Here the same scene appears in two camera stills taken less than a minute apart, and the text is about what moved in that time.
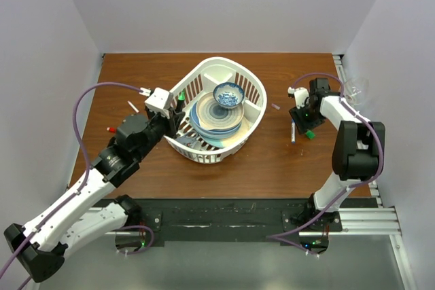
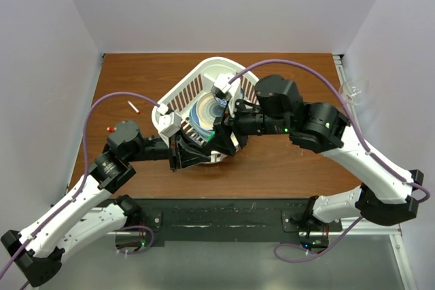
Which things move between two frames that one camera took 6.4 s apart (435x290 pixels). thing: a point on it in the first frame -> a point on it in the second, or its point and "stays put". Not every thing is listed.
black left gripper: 172,124 -> 181,155
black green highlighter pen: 180,104 -> 211,136
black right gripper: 302,124 -> 223,126
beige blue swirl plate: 213,117 stays put
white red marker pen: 133,107 stays put
